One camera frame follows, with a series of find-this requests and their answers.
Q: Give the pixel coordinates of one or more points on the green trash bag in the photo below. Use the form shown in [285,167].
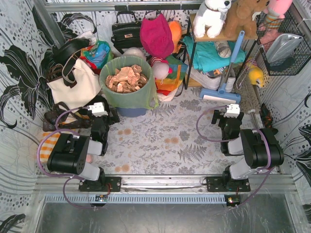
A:
[143,98]

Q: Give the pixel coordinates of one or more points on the blue trash bin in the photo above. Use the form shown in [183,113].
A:
[131,112]

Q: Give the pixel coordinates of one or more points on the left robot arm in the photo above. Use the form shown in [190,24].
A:
[69,155]

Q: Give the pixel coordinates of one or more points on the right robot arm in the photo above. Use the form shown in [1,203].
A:
[259,149]

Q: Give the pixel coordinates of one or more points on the rainbow striped bag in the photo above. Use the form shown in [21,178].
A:
[174,79]

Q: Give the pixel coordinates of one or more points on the cream canvas tote bag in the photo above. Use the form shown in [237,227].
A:
[85,88]

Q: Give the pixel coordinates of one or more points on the magenta cloth bag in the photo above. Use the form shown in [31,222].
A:
[156,37]

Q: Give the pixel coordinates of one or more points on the colorful printed bag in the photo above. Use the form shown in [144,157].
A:
[97,55]

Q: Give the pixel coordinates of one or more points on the crumpled brown paper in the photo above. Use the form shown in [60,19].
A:
[126,80]

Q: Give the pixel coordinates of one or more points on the pink white plush doll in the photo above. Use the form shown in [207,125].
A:
[160,67]

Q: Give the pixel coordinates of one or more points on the cream plush bear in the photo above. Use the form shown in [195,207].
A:
[136,52]

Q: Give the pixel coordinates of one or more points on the teal folded cloth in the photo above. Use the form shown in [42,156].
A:
[206,57]

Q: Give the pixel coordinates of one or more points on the pink pouch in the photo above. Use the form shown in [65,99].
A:
[89,159]

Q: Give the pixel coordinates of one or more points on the brown patterned handbag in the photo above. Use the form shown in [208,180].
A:
[60,117]

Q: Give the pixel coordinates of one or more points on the black leather handbag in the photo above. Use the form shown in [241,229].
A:
[126,35]

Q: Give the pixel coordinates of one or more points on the orange plush toy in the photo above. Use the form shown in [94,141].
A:
[176,32]

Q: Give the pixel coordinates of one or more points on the yellow plush toy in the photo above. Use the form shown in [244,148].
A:
[255,74]

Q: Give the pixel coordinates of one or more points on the orange checkered cloth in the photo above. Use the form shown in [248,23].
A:
[47,147]

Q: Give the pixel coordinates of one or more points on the white plush dog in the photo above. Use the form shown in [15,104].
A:
[210,18]

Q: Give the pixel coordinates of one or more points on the black round hat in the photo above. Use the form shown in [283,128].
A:
[62,54]

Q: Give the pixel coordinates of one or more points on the black metal shelf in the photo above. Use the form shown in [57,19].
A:
[188,81]

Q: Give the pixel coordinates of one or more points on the brown teddy bear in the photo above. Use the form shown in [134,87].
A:
[241,15]

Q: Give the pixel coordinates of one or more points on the silver foil pouch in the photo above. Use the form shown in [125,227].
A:
[283,46]

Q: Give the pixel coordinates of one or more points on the pink plush toy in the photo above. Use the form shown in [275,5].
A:
[276,10]

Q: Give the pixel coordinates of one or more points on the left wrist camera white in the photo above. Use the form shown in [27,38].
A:
[97,109]

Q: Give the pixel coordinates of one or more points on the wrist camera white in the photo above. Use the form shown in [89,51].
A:
[232,110]
[97,109]

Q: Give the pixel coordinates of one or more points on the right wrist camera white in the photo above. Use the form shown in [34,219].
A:
[232,110]

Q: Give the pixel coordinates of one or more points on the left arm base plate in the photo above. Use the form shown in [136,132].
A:
[110,184]

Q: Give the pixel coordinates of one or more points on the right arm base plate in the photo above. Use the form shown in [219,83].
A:
[218,184]

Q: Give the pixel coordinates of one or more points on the black wire basket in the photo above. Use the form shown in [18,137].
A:
[267,33]

